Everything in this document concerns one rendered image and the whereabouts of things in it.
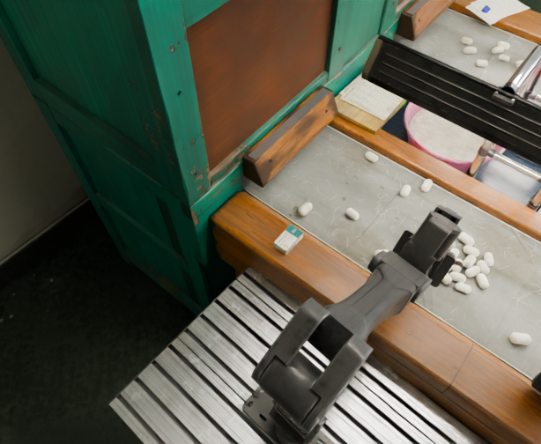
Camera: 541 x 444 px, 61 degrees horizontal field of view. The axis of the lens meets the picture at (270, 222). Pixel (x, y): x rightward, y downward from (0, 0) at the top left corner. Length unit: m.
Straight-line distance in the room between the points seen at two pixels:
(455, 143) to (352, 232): 0.40
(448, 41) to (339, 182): 0.66
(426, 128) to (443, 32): 0.42
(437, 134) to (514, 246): 0.36
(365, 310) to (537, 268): 0.62
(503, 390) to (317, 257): 0.41
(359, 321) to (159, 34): 0.46
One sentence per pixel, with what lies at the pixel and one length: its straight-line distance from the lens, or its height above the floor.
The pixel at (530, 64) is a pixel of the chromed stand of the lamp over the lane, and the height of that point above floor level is 1.12.
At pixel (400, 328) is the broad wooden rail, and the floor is 0.76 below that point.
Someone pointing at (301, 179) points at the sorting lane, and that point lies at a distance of 1.12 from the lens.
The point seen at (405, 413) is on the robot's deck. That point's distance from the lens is 1.00.
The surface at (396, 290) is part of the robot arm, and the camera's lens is 0.66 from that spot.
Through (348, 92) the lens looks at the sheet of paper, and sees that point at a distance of 1.29.
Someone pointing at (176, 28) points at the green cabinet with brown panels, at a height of 1.22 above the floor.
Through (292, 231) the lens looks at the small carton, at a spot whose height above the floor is 0.79.
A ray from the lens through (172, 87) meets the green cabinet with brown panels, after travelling 0.75.
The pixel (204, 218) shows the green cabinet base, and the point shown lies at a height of 0.77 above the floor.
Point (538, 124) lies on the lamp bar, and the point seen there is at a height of 1.09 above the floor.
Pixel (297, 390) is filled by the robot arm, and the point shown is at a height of 1.08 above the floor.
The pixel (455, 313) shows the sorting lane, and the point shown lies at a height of 0.74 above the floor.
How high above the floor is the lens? 1.62
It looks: 57 degrees down
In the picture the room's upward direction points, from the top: straight up
